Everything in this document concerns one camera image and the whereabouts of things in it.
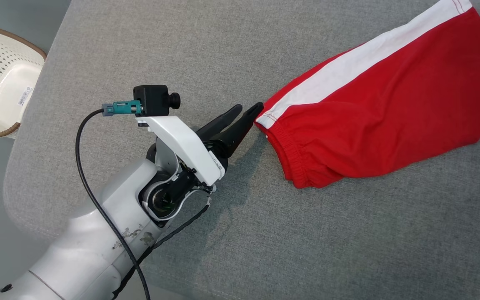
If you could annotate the red shorts with white stripe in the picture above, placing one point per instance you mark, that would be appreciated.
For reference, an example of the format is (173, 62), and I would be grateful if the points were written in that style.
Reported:
(390, 116)

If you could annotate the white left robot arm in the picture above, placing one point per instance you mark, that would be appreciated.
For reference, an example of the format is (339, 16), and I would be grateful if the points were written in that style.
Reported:
(81, 250)

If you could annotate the cream laundry basket brown rim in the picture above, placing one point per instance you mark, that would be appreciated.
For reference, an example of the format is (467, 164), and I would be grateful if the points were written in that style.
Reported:
(6, 83)

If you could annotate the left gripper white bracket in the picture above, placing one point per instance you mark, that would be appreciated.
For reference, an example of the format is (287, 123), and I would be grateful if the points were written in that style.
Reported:
(186, 146)

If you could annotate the grey fabric sofa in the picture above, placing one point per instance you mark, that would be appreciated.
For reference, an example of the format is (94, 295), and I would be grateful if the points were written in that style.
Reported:
(306, 250)

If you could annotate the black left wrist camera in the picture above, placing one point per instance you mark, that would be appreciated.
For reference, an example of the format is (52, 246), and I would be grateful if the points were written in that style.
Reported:
(152, 100)

